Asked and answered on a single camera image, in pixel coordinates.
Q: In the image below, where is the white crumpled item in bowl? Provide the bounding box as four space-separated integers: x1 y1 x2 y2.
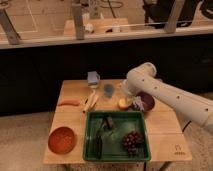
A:
132 96 144 111

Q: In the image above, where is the yellow red apple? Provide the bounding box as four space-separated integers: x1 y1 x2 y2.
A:
117 98 132 110

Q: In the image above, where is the blue white sponge block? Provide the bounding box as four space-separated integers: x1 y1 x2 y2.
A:
87 71 100 88

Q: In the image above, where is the black cable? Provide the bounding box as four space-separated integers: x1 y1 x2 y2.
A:
181 120 193 133

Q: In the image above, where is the orange carrot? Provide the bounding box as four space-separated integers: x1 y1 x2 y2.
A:
57 100 80 106

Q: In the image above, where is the green plastic tray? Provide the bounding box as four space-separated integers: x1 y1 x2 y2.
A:
83 111 151 162

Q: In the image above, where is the orange plastic bowl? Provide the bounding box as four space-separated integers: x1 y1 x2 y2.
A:
48 127 77 155

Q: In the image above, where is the dark purple grape bunch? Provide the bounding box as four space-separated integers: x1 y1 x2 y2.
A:
122 131 144 157

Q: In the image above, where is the black tool in tray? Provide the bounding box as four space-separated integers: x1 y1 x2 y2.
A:
95 116 114 159

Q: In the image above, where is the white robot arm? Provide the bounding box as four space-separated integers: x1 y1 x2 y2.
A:
121 62 213 135

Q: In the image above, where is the purple bowl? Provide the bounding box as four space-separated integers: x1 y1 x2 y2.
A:
136 92 155 112

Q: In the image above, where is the peeled banana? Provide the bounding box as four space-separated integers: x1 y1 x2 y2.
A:
83 92 98 113

